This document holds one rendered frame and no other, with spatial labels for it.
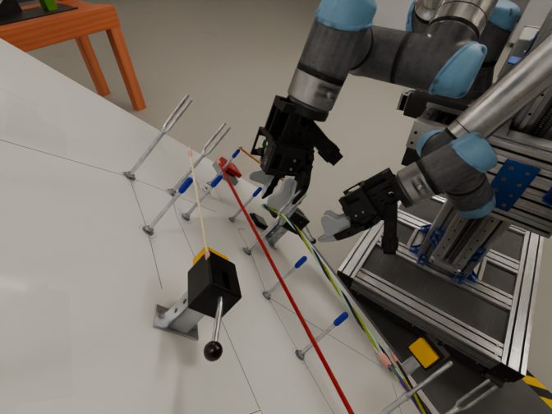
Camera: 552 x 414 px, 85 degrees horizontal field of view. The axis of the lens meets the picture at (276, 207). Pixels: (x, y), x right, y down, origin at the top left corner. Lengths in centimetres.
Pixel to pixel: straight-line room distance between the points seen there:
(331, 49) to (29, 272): 40
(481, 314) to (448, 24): 145
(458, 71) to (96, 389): 52
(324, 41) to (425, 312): 138
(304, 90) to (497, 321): 154
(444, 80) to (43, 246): 51
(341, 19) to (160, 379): 44
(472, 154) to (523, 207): 66
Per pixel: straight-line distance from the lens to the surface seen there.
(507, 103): 76
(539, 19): 627
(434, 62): 52
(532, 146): 117
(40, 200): 35
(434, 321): 163
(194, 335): 32
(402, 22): 483
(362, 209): 63
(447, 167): 61
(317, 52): 46
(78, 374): 25
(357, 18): 47
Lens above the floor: 157
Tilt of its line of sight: 45 degrees down
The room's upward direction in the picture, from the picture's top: straight up
